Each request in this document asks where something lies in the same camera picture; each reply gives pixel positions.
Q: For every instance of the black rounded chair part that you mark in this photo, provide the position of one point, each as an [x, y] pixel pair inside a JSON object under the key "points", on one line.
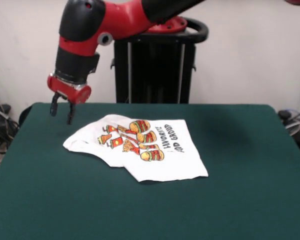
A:
{"points": [[25, 115]]}

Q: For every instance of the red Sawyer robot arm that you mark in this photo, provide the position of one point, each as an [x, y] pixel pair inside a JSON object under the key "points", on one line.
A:
{"points": [[102, 25]]}

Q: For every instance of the white printed T-shirt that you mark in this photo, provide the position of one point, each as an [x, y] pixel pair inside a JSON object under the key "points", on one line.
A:
{"points": [[165, 160]]}

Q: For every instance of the dark green table cloth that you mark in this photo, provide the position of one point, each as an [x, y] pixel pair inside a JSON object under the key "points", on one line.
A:
{"points": [[65, 200]]}

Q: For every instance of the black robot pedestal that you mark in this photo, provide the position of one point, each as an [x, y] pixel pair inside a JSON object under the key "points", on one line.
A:
{"points": [[155, 70]]}

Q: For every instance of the grey swivel chair base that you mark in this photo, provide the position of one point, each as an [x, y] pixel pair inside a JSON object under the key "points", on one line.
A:
{"points": [[293, 128]]}

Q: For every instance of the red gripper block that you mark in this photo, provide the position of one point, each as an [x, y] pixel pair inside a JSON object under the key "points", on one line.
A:
{"points": [[70, 90]]}

